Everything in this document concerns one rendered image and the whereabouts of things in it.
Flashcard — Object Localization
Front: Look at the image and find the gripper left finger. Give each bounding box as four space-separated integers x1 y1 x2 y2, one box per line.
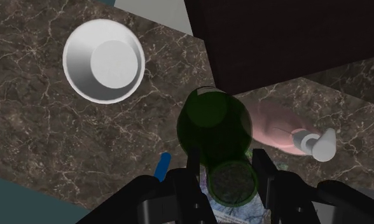
76 146 218 224

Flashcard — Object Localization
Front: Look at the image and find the blue pen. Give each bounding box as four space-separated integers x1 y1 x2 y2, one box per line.
154 151 172 183

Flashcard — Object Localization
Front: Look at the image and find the green glass bottle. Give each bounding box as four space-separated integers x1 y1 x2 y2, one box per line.
176 86 260 208

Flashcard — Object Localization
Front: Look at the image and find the white bowl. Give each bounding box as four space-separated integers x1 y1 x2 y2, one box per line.
62 18 146 105

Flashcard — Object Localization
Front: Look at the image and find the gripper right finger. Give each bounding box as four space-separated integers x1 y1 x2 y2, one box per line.
251 148 374 224

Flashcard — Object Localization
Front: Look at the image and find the pink pump dispenser bottle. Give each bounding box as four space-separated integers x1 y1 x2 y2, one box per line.
243 99 338 163

